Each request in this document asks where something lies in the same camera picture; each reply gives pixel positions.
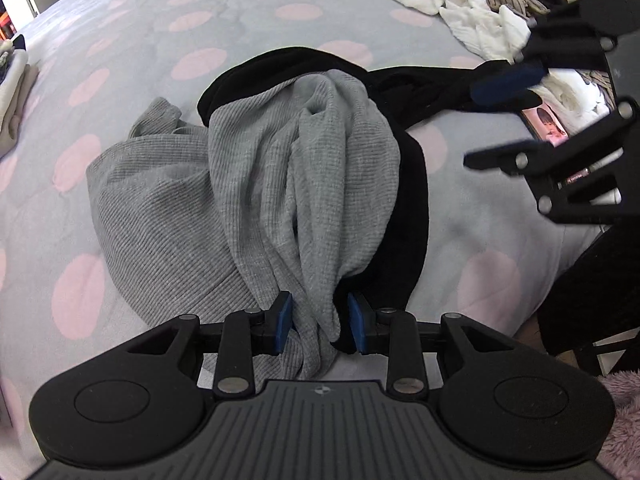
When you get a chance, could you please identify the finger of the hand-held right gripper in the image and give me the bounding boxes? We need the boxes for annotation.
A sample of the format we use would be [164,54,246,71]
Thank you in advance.
[464,99,640,227]
[470,0,640,108]

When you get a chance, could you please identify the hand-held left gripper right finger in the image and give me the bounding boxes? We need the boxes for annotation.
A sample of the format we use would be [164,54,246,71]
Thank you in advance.
[346,291,526,396]

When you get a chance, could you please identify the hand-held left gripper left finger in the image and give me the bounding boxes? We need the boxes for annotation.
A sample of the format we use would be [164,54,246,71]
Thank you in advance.
[114,291,293,396]

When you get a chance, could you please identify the grey black raglan shirt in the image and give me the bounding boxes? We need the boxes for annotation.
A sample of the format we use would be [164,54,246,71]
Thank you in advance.
[85,46,501,381]

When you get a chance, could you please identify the smartphone with lit screen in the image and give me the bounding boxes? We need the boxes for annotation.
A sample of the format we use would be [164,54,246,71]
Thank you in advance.
[520,102,571,148]

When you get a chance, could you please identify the white crumpled garment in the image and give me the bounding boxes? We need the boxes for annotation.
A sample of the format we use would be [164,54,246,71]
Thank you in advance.
[352,0,613,133]

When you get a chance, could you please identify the black chair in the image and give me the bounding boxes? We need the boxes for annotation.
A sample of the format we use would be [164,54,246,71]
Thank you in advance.
[537,220,640,376]

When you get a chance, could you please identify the pink fluffy rug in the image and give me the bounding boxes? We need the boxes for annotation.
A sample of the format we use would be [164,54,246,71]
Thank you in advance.
[597,367,640,480]

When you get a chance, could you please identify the grey pink-dotted bedspread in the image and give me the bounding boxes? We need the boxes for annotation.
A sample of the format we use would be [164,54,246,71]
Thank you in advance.
[0,0,608,461]

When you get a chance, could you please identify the taupe folded garment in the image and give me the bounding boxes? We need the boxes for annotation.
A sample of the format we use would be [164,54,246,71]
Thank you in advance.
[0,64,41,157]

